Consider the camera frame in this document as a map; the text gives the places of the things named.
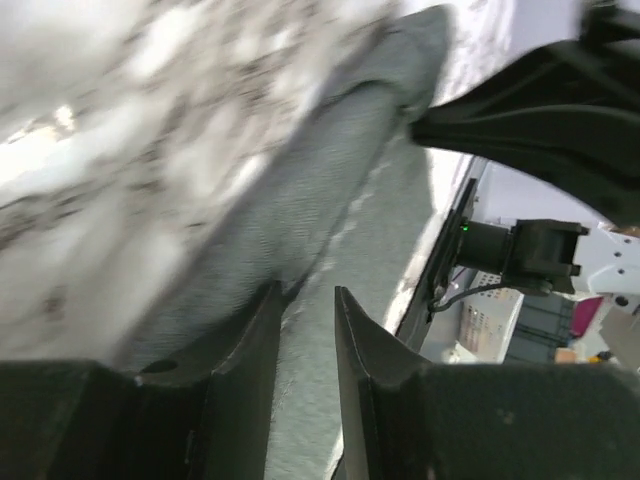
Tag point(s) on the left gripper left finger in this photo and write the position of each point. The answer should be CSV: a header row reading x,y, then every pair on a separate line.
x,y
203,412

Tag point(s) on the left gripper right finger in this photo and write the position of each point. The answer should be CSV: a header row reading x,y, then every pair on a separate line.
x,y
404,417

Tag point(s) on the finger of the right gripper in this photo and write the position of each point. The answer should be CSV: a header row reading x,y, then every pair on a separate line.
x,y
566,113

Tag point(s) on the grey cloth napkin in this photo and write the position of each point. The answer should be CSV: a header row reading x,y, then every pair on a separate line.
x,y
344,203

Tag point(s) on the white device in background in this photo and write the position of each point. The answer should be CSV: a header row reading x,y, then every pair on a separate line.
x,y
487,324

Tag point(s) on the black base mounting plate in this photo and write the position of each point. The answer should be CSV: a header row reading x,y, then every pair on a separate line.
x,y
415,323

